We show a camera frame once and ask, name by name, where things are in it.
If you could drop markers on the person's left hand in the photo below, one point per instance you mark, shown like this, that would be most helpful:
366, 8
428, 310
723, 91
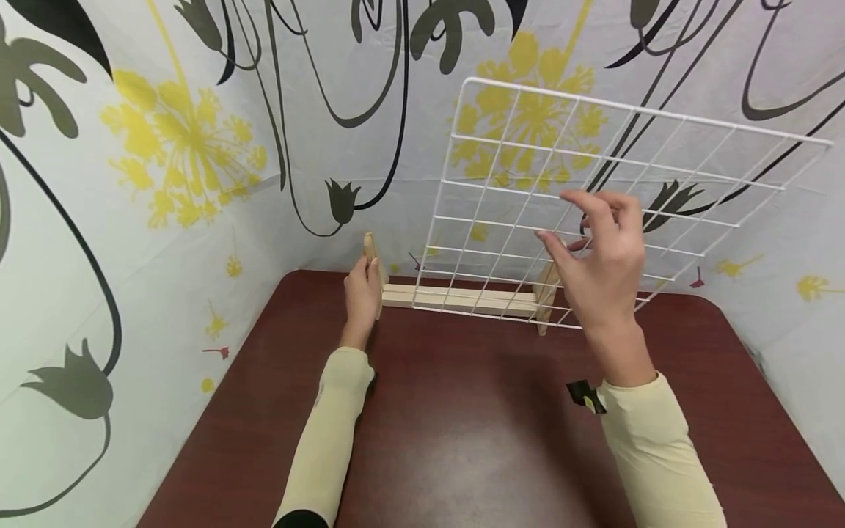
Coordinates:
361, 301

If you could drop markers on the person's right hand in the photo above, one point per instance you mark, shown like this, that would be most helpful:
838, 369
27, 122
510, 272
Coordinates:
604, 282

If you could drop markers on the person's right thumb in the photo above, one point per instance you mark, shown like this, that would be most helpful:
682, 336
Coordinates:
556, 252

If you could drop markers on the person's right middle finger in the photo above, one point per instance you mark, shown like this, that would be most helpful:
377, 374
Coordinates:
626, 206

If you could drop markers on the person's left fingers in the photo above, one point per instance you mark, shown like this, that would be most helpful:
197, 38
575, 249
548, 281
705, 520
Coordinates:
358, 269

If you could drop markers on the person's left thumb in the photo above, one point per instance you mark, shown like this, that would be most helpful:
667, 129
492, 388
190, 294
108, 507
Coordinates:
375, 274

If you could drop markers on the person's right fingers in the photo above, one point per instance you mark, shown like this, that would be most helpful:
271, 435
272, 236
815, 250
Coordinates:
579, 244

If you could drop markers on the person's right index finger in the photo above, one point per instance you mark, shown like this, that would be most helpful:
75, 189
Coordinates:
593, 209

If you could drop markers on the light wooden stand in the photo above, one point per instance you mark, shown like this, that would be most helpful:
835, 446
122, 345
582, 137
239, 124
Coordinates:
462, 297

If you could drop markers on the person's right forearm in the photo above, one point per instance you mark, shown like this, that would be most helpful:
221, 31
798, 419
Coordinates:
660, 455

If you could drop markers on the person's left forearm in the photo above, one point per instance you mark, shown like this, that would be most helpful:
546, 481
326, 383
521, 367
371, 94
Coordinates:
325, 440

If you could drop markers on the black wrist band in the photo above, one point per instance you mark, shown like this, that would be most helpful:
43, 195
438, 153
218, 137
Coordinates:
582, 394

